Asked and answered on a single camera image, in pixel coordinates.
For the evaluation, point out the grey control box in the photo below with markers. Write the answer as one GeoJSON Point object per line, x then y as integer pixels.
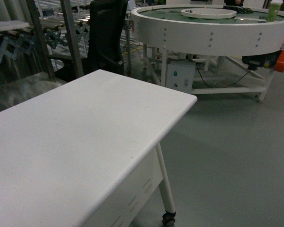
{"type": "Point", "coordinates": [180, 75]}

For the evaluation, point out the black office chair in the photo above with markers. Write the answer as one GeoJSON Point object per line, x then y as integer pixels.
{"type": "Point", "coordinates": [105, 28]}

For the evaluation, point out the round white conveyor table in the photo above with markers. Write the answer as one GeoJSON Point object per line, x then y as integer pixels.
{"type": "Point", "coordinates": [231, 55]}

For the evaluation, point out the white foam board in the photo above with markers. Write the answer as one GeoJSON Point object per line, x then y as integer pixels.
{"type": "Point", "coordinates": [12, 25]}

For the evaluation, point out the green paper cup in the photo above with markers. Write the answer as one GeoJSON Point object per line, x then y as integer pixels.
{"type": "Point", "coordinates": [274, 7]}

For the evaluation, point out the steel shelf frame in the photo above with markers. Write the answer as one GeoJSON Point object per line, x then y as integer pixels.
{"type": "Point", "coordinates": [61, 33]}

